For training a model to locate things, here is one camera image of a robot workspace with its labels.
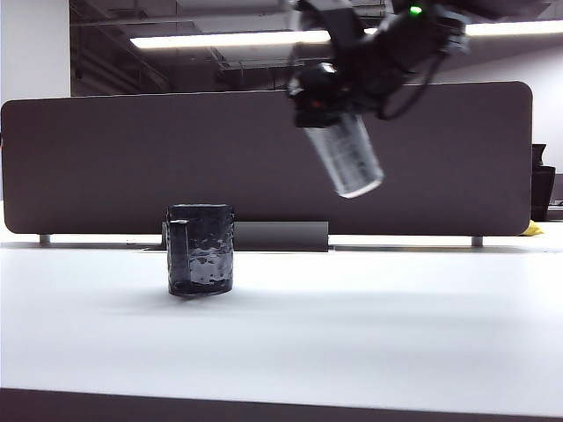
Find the grey divider support foot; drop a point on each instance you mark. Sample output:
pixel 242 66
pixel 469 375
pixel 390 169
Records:
pixel 478 241
pixel 45 239

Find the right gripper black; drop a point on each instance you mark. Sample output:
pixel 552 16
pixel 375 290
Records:
pixel 367 74

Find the dark desk divider panel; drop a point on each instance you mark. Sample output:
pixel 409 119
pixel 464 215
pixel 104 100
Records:
pixel 154 167

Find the long ceiling light strip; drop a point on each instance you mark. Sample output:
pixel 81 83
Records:
pixel 220 39

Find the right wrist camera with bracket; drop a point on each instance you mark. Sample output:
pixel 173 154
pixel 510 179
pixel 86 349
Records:
pixel 338 22

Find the black office chair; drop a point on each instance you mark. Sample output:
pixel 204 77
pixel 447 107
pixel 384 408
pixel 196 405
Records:
pixel 543 189

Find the yellow object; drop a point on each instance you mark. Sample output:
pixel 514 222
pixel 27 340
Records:
pixel 535 228

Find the silver printed metal can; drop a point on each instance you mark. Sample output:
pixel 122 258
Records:
pixel 347 158

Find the dark textured glass mug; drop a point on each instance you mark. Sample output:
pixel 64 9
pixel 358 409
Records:
pixel 202 255

